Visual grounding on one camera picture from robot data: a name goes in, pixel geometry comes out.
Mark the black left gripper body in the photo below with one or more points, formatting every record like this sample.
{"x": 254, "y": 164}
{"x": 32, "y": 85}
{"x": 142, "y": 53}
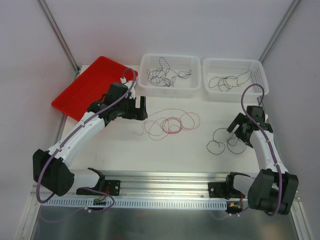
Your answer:
{"x": 136, "y": 109}

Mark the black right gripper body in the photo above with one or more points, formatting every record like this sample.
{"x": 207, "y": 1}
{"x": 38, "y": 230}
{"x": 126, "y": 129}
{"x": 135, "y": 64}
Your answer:
{"x": 243, "y": 128}

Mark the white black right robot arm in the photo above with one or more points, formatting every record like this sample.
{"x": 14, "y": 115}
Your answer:
{"x": 274, "y": 188}

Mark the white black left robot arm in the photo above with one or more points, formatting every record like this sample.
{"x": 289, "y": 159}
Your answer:
{"x": 51, "y": 168}

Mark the white basket right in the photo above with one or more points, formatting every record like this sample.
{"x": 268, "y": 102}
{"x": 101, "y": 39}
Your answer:
{"x": 225, "y": 79}

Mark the white basket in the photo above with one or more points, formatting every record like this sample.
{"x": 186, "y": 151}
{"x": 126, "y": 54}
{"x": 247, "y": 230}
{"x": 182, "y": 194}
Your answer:
{"x": 225, "y": 79}
{"x": 169, "y": 75}

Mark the white basket middle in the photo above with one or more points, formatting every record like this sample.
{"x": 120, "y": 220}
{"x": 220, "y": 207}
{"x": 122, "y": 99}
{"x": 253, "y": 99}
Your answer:
{"x": 169, "y": 75}

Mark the red plastic tray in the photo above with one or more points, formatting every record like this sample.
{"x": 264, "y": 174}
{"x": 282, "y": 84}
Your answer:
{"x": 88, "y": 87}

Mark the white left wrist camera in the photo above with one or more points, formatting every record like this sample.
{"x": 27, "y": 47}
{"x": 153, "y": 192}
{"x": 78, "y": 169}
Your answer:
{"x": 130, "y": 84}

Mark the aluminium rail base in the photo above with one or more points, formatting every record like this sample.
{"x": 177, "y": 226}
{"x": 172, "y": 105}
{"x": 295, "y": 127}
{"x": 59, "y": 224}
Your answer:
{"x": 160, "y": 184}

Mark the white slotted cable duct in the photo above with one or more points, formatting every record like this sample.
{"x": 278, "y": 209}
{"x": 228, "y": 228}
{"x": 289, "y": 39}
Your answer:
{"x": 176, "y": 204}

